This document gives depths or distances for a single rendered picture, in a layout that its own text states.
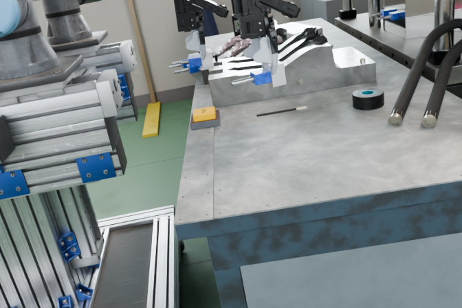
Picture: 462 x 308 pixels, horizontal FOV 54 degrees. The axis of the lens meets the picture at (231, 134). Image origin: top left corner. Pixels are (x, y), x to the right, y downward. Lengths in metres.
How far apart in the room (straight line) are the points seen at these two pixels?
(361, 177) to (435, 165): 0.14
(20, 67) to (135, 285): 0.89
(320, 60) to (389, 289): 0.69
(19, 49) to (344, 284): 0.87
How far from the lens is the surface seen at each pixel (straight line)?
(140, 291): 1.67
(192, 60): 1.45
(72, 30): 1.63
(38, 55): 1.17
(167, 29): 4.32
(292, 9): 1.13
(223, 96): 1.37
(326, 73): 1.40
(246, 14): 1.08
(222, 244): 0.87
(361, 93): 1.23
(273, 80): 1.12
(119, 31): 4.35
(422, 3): 2.04
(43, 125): 1.19
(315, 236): 0.88
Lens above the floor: 1.22
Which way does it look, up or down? 21 degrees down
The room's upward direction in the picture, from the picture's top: 10 degrees counter-clockwise
